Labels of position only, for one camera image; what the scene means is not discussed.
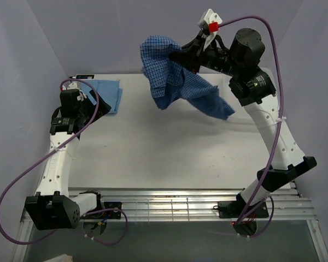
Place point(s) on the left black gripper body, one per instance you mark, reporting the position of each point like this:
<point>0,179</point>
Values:
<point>82,112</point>

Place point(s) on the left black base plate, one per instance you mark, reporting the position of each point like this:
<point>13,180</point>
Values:
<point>114,207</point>

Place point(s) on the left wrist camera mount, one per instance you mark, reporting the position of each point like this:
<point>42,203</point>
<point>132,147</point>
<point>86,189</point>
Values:
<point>72,88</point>

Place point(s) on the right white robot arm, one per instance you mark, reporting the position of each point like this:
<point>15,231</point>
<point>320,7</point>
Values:
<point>257,94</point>

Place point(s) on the blue plaid long sleeve shirt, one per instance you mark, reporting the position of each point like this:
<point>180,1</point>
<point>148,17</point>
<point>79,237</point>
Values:
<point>169,81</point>

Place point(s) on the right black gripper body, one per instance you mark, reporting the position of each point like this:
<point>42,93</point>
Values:
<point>212,57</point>

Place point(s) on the small black label device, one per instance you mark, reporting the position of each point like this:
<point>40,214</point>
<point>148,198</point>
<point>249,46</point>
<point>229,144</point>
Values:
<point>85,76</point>

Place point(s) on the folded light blue shirt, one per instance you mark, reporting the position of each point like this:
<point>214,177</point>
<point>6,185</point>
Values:
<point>110,92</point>

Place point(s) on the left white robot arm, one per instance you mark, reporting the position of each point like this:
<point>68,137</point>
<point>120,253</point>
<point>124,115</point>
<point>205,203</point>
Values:
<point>52,207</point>

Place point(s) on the aluminium rail frame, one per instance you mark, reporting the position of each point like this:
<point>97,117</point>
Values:
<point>182,225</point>

